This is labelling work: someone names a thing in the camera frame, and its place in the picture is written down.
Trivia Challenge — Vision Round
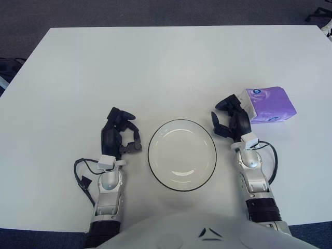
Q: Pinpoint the white plate black rim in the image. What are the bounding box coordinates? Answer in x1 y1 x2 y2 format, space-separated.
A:
147 119 217 192

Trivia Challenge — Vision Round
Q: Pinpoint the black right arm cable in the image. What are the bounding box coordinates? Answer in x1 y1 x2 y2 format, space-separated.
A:
253 141 278 185

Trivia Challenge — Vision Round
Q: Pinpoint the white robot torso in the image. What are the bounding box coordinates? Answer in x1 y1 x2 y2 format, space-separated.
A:
97 206 316 249

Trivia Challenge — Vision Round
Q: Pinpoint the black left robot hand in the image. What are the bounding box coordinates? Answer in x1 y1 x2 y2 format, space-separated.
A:
100 106 144 159

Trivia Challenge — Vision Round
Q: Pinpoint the black office chair base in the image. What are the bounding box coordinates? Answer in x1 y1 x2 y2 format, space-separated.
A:
305 7 332 23

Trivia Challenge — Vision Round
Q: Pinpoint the purple tissue paper pack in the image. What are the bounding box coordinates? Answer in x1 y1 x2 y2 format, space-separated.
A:
238 86 298 125

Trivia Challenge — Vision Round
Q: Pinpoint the black bag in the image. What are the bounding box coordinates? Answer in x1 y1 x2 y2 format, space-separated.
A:
0 57 26 78

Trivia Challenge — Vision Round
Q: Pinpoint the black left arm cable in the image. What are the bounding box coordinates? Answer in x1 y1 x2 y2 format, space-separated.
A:
73 158 104 208

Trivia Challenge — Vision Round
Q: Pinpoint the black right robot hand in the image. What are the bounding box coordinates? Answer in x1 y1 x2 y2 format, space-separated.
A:
210 94 253 143

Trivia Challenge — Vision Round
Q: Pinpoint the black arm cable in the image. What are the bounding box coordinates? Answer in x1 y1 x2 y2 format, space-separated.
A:
253 141 278 185
73 158 104 208

